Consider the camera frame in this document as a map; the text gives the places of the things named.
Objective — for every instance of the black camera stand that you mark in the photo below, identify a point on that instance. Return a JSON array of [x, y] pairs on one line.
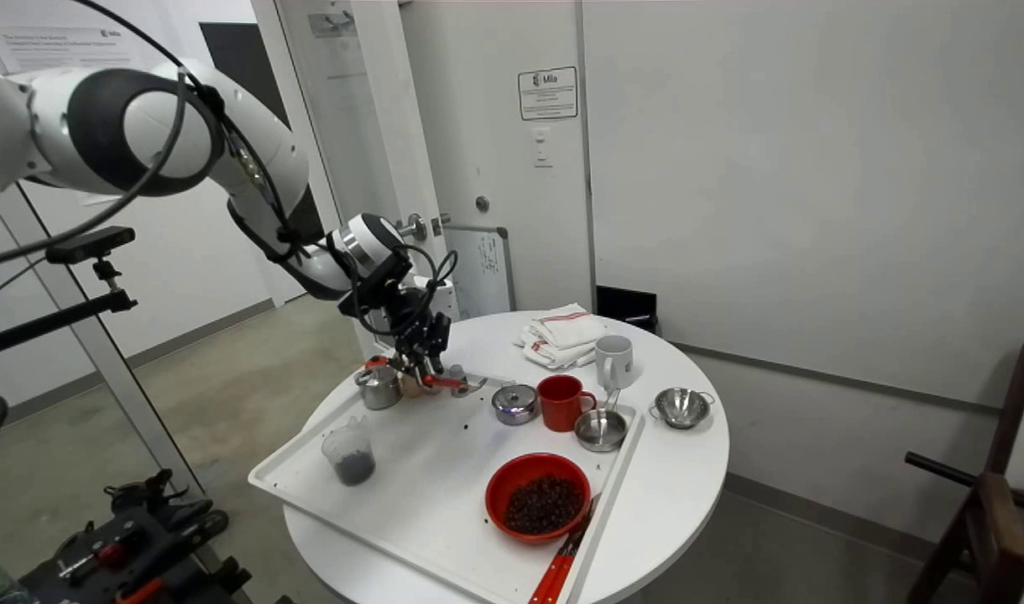
[[84, 321]]

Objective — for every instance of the white grey mug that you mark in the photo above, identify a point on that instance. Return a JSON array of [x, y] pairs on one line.
[[617, 363]]

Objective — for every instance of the white door sign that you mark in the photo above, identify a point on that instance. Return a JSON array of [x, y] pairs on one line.
[[548, 94]]

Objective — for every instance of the steel jar with lid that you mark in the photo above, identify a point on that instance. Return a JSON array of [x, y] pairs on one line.
[[378, 384]]

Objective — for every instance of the red mug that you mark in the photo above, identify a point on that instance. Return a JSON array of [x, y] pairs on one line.
[[562, 400]]

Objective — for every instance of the wooden chair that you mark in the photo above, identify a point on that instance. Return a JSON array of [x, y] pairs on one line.
[[989, 529]]

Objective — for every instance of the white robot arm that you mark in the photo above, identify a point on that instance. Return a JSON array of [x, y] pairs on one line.
[[163, 131]]

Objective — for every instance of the white red striped cloth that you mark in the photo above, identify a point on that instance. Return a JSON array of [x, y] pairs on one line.
[[562, 336]]

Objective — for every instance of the small steel bowl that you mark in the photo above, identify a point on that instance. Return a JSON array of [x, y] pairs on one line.
[[681, 406]]

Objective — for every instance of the red plastic bowl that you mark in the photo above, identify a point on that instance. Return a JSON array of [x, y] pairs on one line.
[[538, 497]]

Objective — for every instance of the black tool pile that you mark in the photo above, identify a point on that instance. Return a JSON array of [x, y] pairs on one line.
[[146, 551]]

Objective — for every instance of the white round table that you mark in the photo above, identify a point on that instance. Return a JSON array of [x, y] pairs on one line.
[[666, 502]]

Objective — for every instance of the black box by wall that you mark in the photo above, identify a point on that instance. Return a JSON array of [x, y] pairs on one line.
[[629, 306]]

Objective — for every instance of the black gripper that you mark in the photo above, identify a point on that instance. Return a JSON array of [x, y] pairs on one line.
[[411, 317]]

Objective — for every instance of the steel dish under mug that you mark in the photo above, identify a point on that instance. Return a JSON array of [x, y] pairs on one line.
[[603, 429]]

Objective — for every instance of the white plastic tray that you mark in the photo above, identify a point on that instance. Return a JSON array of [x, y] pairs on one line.
[[424, 504]]

